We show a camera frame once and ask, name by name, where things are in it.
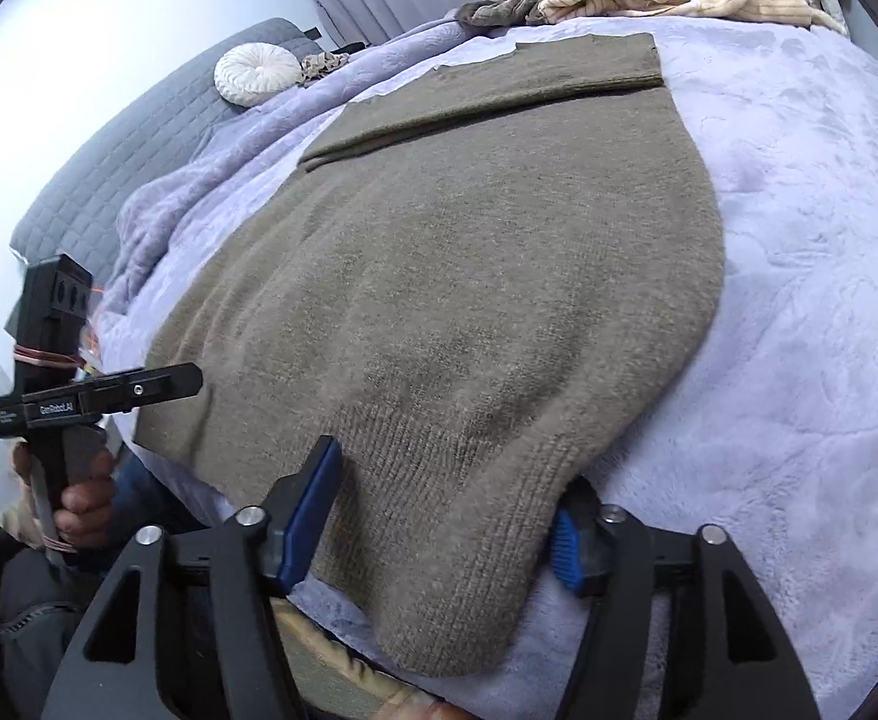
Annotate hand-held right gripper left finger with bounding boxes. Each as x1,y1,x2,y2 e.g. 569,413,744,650
41,435,342,720

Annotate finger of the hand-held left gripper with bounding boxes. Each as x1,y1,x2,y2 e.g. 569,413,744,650
90,362,205,415

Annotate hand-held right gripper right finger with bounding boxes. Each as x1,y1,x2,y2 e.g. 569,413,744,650
550,476,822,720

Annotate olive knit sweater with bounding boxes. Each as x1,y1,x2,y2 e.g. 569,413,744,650
133,31,725,677

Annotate person's left hand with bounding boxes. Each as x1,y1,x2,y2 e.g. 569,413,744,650
13,441,118,550

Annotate grey quilted headboard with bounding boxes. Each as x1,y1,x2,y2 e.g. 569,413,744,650
10,17,350,293

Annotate person's dark clothing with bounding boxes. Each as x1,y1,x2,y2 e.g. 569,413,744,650
0,457,215,720

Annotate round cream pleated pillow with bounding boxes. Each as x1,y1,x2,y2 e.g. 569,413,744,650
214,43,303,107

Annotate lavender plush blanket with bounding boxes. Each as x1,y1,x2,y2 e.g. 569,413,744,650
94,0,878,720

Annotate small brown ruffled cloth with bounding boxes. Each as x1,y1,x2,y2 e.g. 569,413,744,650
300,52,350,83

